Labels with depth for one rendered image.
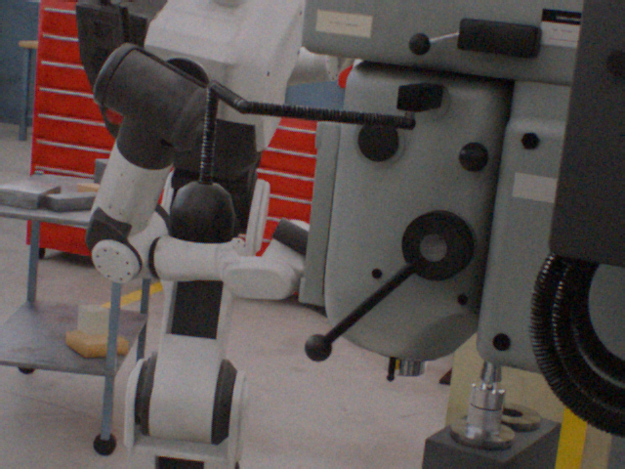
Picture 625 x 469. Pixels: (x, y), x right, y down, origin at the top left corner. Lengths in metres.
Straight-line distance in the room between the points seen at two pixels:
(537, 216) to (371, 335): 0.24
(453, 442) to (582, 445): 1.51
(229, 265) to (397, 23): 0.66
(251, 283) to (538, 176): 0.69
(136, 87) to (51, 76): 5.21
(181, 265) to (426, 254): 0.70
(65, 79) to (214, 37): 5.09
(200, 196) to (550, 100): 0.39
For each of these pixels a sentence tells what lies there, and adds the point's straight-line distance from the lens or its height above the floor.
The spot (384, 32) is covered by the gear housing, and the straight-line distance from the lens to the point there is 1.27.
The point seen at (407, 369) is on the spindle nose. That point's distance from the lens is 1.42.
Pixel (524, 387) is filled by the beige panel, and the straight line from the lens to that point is 3.24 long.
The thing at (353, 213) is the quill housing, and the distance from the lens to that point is 1.32.
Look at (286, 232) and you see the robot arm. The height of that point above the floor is 1.35.
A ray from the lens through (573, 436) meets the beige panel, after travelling 3.24.
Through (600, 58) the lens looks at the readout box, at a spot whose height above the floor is 1.67.
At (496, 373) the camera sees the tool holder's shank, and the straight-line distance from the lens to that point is 1.74.
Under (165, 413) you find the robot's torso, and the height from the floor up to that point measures 0.99.
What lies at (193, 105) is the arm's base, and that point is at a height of 1.52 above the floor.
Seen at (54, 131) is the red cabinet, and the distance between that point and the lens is 6.96.
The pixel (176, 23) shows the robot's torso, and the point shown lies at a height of 1.62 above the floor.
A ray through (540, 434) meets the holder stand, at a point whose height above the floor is 1.10.
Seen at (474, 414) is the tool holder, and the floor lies 1.14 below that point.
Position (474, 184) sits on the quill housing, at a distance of 1.28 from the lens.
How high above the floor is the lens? 1.71
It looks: 12 degrees down
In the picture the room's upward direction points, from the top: 6 degrees clockwise
